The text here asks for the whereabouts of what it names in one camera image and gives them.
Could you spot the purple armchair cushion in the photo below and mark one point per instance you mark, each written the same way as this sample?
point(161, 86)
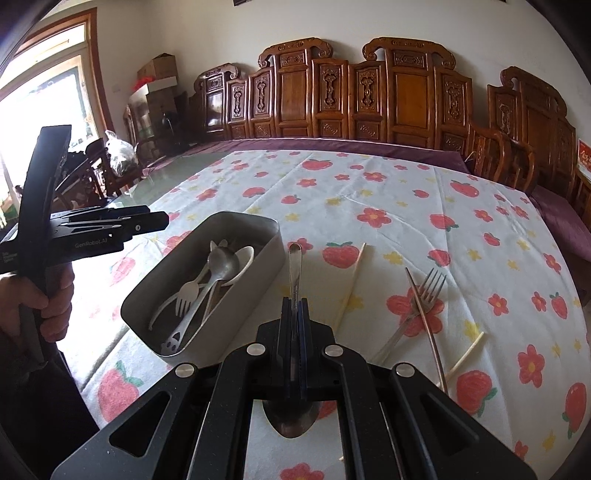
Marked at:
point(572, 221)

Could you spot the dark wooden dining chair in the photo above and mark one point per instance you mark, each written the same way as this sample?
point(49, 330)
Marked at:
point(92, 175)

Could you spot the red greeting card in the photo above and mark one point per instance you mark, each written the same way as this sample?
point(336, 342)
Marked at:
point(585, 157)

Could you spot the long purple bench cushion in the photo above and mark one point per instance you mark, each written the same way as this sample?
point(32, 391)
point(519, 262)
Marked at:
point(369, 147)

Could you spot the cream chopstick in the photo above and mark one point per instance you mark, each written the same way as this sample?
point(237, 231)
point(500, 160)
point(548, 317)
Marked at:
point(351, 286)
point(466, 353)

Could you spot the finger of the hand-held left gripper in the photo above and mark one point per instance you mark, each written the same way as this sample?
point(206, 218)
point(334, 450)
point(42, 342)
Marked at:
point(101, 213)
point(138, 222)

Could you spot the carved wooden armchair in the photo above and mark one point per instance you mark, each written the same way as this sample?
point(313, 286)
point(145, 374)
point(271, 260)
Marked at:
point(531, 115)

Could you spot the large cream plastic spoon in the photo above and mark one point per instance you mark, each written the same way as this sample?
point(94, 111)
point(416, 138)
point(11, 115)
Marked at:
point(244, 258)

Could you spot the wooden door frame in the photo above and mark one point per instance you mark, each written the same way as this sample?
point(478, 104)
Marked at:
point(94, 60)

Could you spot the rectangular metal tin box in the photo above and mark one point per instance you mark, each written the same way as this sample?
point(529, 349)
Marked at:
point(261, 272)

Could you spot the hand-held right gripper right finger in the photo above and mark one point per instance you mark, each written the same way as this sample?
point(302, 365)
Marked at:
point(304, 346)

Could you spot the carved wooden sofa bench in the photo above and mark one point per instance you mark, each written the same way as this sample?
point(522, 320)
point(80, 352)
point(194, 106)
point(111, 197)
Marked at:
point(295, 92)

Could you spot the carved wooden side chair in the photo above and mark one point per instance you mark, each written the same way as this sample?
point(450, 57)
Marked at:
point(134, 129)

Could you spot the white box with red flowers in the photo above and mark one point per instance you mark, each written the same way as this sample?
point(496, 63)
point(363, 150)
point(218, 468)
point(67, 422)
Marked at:
point(159, 87)

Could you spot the person's left forearm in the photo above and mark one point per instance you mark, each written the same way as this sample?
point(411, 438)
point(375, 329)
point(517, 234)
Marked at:
point(41, 415)

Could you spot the person's left hand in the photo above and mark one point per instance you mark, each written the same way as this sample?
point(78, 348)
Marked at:
point(60, 309)

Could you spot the plain metal spoon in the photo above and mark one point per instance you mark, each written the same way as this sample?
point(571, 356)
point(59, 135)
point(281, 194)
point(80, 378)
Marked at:
point(294, 272)

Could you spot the brown cardboard box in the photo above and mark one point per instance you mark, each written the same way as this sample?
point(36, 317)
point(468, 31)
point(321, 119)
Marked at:
point(159, 68)

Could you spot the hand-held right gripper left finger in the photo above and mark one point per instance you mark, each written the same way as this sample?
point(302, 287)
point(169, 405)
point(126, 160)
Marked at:
point(286, 346)

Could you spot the silver metal fork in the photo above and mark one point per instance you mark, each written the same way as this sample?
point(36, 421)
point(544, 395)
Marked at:
point(431, 286)

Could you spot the white plastic fork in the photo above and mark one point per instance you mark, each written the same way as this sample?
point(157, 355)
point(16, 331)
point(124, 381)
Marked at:
point(188, 291)

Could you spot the clear plastic bag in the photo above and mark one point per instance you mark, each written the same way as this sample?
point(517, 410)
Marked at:
point(121, 154)

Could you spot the stacked brown green cartons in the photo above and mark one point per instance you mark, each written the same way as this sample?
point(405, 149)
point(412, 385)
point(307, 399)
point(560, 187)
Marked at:
point(161, 108)

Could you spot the strawberry flower print tablecloth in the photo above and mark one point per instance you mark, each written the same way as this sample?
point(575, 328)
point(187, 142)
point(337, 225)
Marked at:
point(392, 194)

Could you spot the rose gold metal chopstick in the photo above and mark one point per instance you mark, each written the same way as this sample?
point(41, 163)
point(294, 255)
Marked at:
point(427, 318)

